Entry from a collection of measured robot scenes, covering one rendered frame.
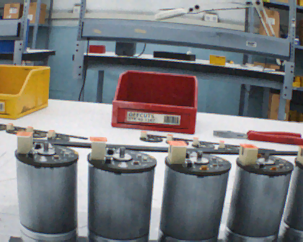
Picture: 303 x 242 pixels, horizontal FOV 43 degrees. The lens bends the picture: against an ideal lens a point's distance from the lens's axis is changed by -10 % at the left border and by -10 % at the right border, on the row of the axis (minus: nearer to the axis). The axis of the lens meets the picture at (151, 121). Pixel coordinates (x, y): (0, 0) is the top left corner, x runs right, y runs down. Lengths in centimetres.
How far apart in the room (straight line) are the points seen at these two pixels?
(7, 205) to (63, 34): 458
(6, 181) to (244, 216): 19
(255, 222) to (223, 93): 448
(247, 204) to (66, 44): 468
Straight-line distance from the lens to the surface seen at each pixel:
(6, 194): 28
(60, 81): 484
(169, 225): 16
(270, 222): 16
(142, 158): 15
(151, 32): 248
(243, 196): 16
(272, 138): 50
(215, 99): 464
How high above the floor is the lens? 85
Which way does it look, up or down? 11 degrees down
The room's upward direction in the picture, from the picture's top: 5 degrees clockwise
